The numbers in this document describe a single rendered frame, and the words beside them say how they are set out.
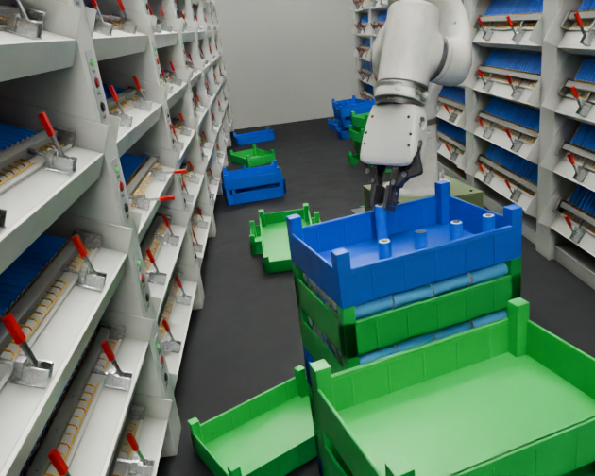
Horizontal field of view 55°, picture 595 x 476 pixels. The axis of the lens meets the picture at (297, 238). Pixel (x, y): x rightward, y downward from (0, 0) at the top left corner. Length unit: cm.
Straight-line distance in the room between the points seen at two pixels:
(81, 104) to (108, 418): 53
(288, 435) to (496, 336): 66
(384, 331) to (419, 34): 47
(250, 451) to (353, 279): 64
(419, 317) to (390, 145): 28
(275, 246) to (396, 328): 143
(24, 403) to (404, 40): 74
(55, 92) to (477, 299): 77
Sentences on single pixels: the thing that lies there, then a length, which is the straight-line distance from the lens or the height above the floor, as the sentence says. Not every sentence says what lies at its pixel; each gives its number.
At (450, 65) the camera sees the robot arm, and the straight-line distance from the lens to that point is 101.
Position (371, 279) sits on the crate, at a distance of 79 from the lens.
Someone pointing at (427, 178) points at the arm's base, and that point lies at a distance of 164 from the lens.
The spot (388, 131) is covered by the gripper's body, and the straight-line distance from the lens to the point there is 95.
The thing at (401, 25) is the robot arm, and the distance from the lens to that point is 98.
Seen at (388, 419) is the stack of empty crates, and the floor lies 40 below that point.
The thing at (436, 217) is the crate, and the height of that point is 49.
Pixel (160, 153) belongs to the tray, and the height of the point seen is 53.
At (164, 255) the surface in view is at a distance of 160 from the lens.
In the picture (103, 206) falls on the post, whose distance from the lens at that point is 111.
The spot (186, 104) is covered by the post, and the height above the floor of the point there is 59.
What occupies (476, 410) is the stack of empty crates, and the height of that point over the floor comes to 40.
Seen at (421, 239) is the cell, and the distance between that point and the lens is 84.
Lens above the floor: 85
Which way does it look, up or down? 20 degrees down
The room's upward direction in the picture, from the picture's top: 7 degrees counter-clockwise
